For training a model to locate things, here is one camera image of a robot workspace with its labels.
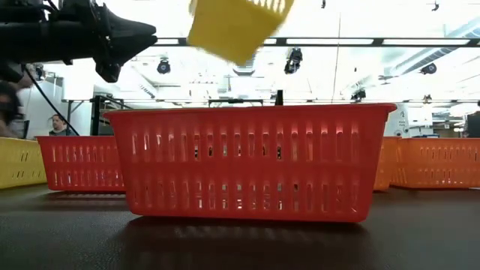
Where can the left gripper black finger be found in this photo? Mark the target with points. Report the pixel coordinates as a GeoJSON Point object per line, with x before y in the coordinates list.
{"type": "Point", "coordinates": [131, 28]}
{"type": "Point", "coordinates": [131, 47]}

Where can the yellow slotted plastic basket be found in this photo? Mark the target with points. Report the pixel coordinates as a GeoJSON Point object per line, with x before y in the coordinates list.
{"type": "Point", "coordinates": [232, 26]}
{"type": "Point", "coordinates": [18, 165]}

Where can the red slotted plastic basket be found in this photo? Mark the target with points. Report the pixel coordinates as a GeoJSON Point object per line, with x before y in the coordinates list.
{"type": "Point", "coordinates": [247, 170]}
{"type": "Point", "coordinates": [80, 167]}

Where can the orange slotted plastic basket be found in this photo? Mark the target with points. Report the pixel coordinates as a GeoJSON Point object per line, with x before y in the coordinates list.
{"type": "Point", "coordinates": [435, 165]}
{"type": "Point", "coordinates": [386, 165]}

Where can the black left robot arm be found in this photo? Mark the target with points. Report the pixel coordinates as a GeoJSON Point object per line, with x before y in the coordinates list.
{"type": "Point", "coordinates": [37, 41]}

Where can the black shelf side panel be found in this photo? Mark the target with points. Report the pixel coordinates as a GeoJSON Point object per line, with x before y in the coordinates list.
{"type": "Point", "coordinates": [279, 98]}

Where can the black ceiling spotlight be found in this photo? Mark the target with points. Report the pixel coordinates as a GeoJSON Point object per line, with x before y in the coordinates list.
{"type": "Point", "coordinates": [293, 60]}
{"type": "Point", "coordinates": [428, 68]}
{"type": "Point", "coordinates": [164, 66]}
{"type": "Point", "coordinates": [358, 94]}

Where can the person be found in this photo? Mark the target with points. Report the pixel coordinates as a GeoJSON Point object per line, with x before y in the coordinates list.
{"type": "Point", "coordinates": [9, 108]}
{"type": "Point", "coordinates": [59, 124]}

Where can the black table mat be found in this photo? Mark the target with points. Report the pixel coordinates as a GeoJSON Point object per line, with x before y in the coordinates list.
{"type": "Point", "coordinates": [75, 240]}

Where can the white printed sign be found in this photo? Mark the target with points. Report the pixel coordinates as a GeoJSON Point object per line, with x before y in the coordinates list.
{"type": "Point", "coordinates": [401, 120]}

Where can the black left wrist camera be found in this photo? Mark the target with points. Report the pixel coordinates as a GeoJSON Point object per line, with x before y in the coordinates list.
{"type": "Point", "coordinates": [108, 72]}

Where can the black aluminium rig frame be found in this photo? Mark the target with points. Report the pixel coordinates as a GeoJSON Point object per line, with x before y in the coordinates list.
{"type": "Point", "coordinates": [96, 116]}

